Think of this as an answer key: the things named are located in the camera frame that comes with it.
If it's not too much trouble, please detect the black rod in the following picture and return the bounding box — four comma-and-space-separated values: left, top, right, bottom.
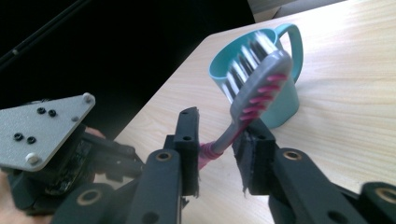
0, 0, 92, 71

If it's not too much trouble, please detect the grey and pink toothbrush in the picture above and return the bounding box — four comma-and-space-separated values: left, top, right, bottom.
197, 29, 294, 171

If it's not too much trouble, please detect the teal cup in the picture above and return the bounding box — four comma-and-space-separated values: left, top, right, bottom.
207, 22, 304, 130

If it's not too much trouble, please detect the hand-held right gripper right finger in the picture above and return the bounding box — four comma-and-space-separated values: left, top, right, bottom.
232, 119, 280, 197

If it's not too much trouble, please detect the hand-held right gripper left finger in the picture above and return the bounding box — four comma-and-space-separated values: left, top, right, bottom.
163, 106, 201, 199

